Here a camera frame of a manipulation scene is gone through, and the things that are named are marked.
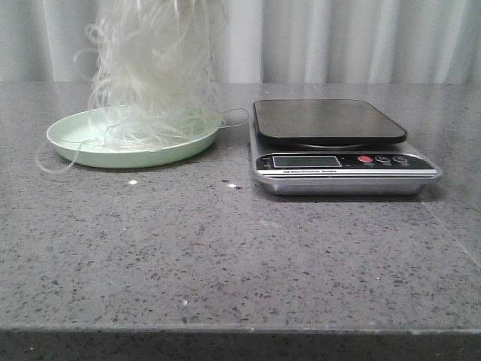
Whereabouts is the translucent white vermicelli bundle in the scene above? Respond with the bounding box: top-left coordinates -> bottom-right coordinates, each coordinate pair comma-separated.
35,0 -> 249,174

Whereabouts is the silver black kitchen scale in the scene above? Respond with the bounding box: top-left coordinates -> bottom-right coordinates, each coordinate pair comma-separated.
249,99 -> 442,196

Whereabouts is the light green round plate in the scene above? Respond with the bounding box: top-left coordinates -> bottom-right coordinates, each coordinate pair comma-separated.
47,106 -> 224,169

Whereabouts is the white pleated curtain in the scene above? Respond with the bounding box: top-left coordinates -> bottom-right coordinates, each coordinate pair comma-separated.
1,1 -> 480,83

